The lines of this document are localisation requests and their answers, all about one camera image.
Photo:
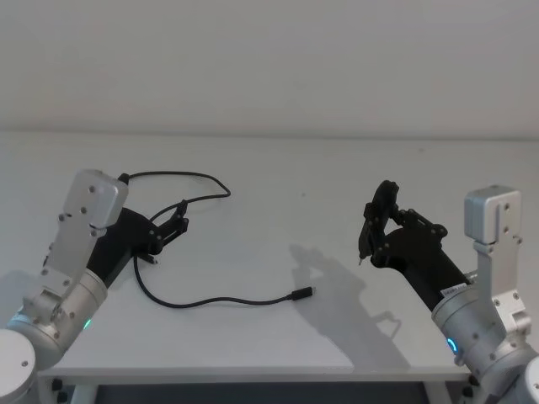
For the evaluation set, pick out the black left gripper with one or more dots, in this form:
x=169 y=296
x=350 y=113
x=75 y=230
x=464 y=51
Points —
x=122 y=240

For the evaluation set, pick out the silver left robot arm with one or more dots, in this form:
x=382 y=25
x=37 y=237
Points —
x=63 y=261

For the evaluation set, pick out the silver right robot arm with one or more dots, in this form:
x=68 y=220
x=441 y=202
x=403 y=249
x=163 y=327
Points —
x=488 y=328

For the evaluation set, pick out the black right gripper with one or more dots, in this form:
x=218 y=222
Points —
x=421 y=261

